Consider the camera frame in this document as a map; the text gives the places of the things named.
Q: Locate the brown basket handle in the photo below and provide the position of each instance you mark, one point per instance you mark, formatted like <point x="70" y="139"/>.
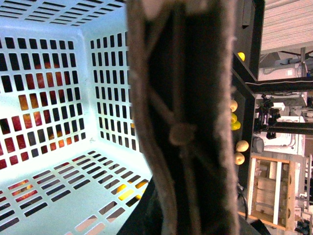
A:
<point x="180" y="54"/>

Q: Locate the light blue plastic basket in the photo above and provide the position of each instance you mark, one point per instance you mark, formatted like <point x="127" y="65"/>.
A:
<point x="67" y="136"/>

